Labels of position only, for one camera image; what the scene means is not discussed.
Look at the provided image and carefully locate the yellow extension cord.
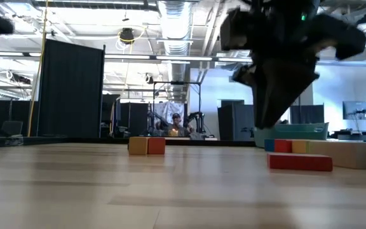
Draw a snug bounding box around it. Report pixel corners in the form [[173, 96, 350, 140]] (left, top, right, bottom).
[[27, 0, 49, 137]]

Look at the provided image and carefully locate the small orange wooden cube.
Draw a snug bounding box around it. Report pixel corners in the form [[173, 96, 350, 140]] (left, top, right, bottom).
[[128, 136, 149, 156], [291, 139, 309, 155]]

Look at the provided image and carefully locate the green plastic bin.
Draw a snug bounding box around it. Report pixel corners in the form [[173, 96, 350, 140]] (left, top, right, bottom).
[[253, 122, 329, 149]]

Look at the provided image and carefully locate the grey chair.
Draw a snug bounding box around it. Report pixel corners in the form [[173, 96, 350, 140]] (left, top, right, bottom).
[[1, 120, 24, 138]]

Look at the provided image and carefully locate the blue wooden block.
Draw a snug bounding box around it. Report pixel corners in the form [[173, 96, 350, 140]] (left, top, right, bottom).
[[264, 139, 276, 153]]

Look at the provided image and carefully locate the orange-red wooden block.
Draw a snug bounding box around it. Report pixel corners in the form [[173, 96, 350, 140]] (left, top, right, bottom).
[[147, 137, 166, 155]]

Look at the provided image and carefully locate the silver ventilation duct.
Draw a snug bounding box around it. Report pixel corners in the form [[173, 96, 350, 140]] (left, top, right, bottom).
[[157, 0, 193, 102]]

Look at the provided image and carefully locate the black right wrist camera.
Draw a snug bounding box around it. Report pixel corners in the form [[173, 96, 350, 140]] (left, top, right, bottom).
[[220, 8, 257, 51]]

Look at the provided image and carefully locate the long red wooden block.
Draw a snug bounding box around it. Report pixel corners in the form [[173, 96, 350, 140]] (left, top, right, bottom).
[[266, 152, 334, 172]]

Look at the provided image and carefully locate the beige wooden block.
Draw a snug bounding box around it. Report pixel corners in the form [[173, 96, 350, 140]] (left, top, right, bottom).
[[308, 139, 366, 170]]

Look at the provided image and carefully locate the dark grey cabinet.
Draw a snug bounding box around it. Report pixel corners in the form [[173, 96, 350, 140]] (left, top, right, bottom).
[[217, 99, 255, 141]]

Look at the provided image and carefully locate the computer monitor on arm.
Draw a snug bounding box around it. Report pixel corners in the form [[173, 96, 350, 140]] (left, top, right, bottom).
[[342, 101, 366, 121]]

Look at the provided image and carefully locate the round black ceiling device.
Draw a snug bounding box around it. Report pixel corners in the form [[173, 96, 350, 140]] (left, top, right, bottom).
[[119, 27, 135, 45]]

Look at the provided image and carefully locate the black fabric partition screen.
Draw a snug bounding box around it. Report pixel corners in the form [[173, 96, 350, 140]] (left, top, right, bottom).
[[36, 38, 106, 138]]

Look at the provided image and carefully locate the person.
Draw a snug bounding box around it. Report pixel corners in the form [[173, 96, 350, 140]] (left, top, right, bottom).
[[156, 113, 193, 138]]

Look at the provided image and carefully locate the background robot workstation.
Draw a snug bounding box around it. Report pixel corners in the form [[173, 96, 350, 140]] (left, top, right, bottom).
[[151, 81, 217, 141]]

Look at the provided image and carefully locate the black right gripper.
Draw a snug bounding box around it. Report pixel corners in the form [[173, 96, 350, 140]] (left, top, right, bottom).
[[232, 17, 366, 130]]

